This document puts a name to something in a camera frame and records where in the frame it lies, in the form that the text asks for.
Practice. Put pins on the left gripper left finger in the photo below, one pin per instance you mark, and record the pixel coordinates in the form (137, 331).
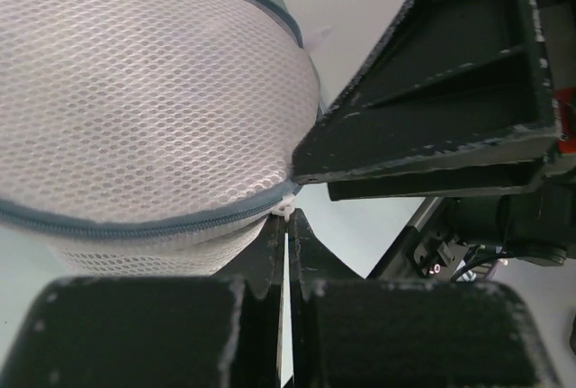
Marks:
(221, 330)

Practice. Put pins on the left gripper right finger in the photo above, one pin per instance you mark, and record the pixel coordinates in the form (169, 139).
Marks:
(348, 331)

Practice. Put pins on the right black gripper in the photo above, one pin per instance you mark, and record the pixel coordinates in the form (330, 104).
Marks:
(450, 85)

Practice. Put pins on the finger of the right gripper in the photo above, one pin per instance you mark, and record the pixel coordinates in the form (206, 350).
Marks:
(464, 182)

